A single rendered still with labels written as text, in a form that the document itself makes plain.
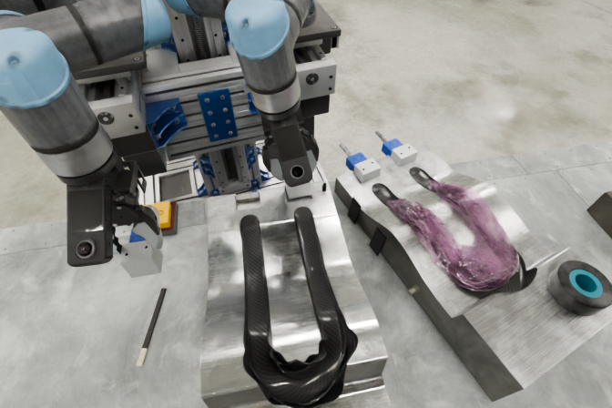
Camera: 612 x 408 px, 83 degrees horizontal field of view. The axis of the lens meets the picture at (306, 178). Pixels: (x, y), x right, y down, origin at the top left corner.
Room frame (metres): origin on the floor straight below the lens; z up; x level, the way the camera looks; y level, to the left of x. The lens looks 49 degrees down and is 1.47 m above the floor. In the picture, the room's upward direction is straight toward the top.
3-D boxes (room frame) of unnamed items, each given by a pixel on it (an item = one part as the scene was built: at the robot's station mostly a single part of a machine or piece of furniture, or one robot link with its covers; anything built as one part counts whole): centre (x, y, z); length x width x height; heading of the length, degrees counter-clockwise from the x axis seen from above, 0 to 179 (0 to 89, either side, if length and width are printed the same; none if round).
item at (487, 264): (0.38, -0.29, 0.90); 0.26 x 0.18 x 0.08; 28
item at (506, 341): (0.38, -0.30, 0.86); 0.50 x 0.26 x 0.11; 28
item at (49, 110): (0.31, 0.29, 1.25); 0.09 x 0.08 x 0.11; 39
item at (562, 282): (0.23, -0.44, 0.93); 0.08 x 0.08 x 0.04
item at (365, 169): (0.59, -0.12, 0.86); 0.13 x 0.05 x 0.05; 28
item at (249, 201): (0.44, 0.12, 0.87); 0.05 x 0.05 x 0.04; 11
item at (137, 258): (0.33, 0.29, 0.93); 0.13 x 0.05 x 0.05; 11
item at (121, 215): (0.32, 0.28, 1.09); 0.09 x 0.08 x 0.12; 11
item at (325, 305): (0.24, 0.03, 0.92); 0.35 x 0.16 x 0.09; 11
